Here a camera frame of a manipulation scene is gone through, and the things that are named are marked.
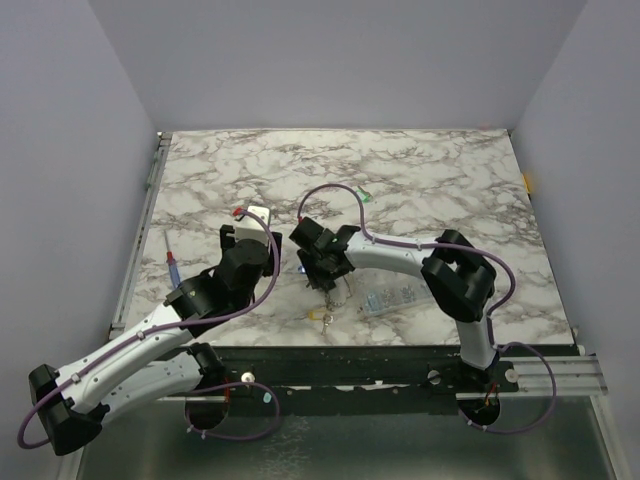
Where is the metal key organizer plate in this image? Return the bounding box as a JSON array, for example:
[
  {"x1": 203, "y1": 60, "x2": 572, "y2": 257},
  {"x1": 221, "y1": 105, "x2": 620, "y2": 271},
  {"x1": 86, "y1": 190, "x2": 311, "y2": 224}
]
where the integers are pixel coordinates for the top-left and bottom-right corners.
[{"x1": 325, "y1": 274, "x2": 361, "y2": 312}]

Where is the yellow tagged key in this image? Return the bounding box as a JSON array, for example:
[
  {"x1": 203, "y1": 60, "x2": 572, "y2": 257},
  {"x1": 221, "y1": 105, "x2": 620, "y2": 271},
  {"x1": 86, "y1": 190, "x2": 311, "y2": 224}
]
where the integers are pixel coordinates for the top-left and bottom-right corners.
[{"x1": 308, "y1": 310, "x2": 334, "y2": 335}]

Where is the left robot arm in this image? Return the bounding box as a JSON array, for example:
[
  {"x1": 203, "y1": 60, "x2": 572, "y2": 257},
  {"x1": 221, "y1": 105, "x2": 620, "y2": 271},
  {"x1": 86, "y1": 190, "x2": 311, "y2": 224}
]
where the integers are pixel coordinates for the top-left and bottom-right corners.
[{"x1": 28, "y1": 224, "x2": 282, "y2": 457}]

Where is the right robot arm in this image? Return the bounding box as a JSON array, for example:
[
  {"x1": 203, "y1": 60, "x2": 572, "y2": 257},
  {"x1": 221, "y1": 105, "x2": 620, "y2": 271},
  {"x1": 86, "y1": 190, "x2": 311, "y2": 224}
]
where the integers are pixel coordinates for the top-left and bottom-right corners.
[{"x1": 289, "y1": 217, "x2": 497, "y2": 391}]

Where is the blue red screwdriver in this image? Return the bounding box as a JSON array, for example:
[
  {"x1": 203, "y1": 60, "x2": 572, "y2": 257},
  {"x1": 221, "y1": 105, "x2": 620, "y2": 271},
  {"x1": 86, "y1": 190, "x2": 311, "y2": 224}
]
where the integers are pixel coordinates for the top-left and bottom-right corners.
[{"x1": 163, "y1": 230, "x2": 181, "y2": 289}]

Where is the clear plastic screw box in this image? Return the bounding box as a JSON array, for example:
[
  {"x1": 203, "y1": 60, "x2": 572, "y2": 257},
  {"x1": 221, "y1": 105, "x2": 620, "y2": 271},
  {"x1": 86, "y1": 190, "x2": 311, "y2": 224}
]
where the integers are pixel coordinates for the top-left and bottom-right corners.
[{"x1": 361, "y1": 282, "x2": 431, "y2": 316}]

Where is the green tagged key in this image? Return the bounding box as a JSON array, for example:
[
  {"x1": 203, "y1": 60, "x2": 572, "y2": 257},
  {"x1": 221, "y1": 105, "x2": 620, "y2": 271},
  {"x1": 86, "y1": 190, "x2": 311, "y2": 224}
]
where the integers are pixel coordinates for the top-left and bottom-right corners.
[{"x1": 356, "y1": 186, "x2": 373, "y2": 204}]

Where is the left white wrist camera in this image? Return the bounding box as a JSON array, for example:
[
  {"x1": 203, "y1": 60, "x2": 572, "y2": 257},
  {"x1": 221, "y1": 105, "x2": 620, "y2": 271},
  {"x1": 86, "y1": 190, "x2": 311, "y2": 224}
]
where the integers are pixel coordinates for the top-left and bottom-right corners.
[{"x1": 233, "y1": 205, "x2": 271, "y2": 246}]

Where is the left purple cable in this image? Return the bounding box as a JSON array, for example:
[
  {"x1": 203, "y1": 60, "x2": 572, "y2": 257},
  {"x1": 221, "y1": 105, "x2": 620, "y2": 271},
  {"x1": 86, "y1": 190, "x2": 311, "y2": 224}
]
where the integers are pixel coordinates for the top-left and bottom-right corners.
[{"x1": 17, "y1": 209, "x2": 284, "y2": 451}]

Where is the purple cable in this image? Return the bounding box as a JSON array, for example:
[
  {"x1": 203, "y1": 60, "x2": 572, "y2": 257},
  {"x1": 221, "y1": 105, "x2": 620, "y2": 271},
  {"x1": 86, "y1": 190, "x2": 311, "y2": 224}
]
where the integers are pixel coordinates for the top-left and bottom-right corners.
[
  {"x1": 296, "y1": 183, "x2": 559, "y2": 436},
  {"x1": 17, "y1": 209, "x2": 284, "y2": 451}
]

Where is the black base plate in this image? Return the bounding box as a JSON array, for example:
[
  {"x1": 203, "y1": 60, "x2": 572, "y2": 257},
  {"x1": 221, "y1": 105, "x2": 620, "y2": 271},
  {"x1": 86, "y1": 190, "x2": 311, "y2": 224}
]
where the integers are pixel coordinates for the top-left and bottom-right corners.
[{"x1": 187, "y1": 344, "x2": 518, "y2": 416}]

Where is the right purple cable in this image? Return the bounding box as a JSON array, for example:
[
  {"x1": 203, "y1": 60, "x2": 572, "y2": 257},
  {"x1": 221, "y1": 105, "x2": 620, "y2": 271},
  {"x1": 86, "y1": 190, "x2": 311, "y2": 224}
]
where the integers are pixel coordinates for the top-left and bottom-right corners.
[{"x1": 296, "y1": 183, "x2": 559, "y2": 436}]

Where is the aluminium frame rail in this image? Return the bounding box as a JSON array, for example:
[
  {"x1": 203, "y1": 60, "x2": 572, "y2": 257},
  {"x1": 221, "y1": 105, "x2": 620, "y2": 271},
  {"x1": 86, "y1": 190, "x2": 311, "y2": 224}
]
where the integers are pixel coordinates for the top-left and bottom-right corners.
[{"x1": 82, "y1": 357, "x2": 609, "y2": 401}]

